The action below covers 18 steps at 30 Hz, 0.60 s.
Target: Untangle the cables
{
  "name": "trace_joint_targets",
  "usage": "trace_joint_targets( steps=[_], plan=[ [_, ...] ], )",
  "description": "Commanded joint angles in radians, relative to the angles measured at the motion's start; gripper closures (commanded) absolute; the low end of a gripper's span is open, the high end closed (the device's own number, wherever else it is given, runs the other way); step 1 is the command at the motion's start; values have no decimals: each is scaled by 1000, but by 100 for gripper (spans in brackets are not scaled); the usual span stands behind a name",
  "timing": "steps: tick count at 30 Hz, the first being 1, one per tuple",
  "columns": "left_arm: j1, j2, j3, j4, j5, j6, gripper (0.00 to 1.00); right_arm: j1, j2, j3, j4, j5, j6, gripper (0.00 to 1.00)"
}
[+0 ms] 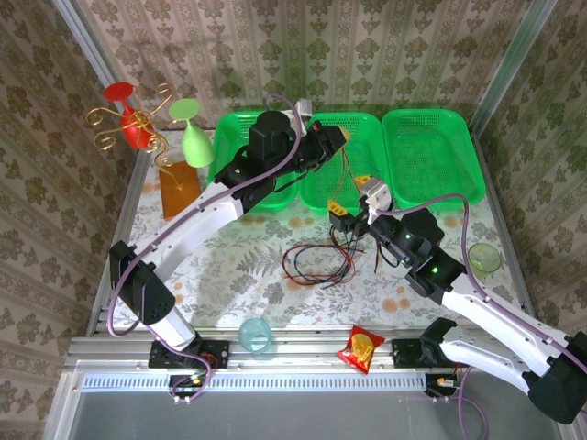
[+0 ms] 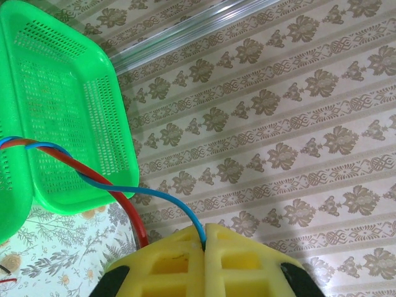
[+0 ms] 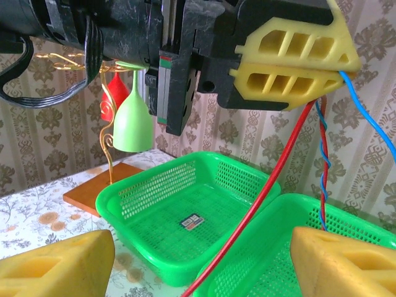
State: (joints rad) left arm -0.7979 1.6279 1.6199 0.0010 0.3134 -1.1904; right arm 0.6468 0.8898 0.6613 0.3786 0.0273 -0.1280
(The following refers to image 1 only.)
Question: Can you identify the thin light blue cable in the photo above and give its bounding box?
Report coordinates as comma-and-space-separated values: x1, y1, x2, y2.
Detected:
355, 144, 382, 174

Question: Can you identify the orange cable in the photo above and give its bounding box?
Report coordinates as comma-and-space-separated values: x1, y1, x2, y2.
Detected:
338, 141, 368, 203

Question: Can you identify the dark blue cable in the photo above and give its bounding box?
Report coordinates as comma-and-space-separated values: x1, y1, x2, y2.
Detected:
293, 249, 357, 286

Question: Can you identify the red cable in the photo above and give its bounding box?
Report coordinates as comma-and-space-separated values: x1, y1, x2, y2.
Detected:
282, 242, 384, 288

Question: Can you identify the green perforated plastic basket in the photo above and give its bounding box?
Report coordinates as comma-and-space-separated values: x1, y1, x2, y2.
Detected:
381, 108, 487, 213
298, 112, 391, 215

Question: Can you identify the green basket with sticker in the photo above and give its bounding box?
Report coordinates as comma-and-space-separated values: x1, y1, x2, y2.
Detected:
208, 111, 302, 215

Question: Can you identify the green translucent cup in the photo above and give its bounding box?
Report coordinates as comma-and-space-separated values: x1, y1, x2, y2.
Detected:
467, 241, 504, 279

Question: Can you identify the light green plastic goblet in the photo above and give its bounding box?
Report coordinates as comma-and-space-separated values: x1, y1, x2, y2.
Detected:
168, 98, 216, 170

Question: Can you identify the floral patterned tablecloth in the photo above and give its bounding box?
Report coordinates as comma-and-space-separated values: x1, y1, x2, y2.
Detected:
98, 130, 533, 329

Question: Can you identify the red snack packet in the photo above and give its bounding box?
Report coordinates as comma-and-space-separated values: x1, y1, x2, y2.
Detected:
337, 324, 386, 376

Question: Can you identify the red plastic goblet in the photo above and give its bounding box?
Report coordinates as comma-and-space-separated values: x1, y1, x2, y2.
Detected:
103, 81, 155, 151

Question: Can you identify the black controller board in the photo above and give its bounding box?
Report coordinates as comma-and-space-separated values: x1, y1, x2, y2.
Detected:
168, 373, 208, 399
424, 373, 462, 398

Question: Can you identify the teal translucent cup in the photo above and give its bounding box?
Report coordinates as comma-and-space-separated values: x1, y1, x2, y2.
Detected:
238, 317, 272, 355

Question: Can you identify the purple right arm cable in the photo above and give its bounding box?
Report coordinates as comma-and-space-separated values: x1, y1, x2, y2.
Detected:
378, 192, 587, 440

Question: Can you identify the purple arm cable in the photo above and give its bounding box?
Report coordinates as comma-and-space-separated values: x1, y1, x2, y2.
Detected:
105, 93, 309, 404
378, 192, 587, 440

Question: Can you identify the gold wire stand wooden base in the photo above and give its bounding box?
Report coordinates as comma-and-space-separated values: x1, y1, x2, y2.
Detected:
85, 82, 205, 221

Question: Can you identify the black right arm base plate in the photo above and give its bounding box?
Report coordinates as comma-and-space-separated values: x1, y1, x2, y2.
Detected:
392, 337, 427, 370

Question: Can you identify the aluminium frame rail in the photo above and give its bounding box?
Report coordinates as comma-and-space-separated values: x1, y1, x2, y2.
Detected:
63, 325, 568, 373

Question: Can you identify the white slotted cable duct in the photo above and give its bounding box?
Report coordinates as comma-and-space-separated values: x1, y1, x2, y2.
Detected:
81, 371, 426, 393

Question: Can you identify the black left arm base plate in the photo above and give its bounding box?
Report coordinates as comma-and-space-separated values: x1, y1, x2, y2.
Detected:
149, 339, 230, 370

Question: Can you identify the aluminium frame post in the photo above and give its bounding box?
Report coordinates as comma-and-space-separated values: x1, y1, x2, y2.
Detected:
49, 0, 121, 88
470, 0, 559, 134

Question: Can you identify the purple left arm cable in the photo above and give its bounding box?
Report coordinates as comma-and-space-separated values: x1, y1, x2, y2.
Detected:
105, 93, 309, 404

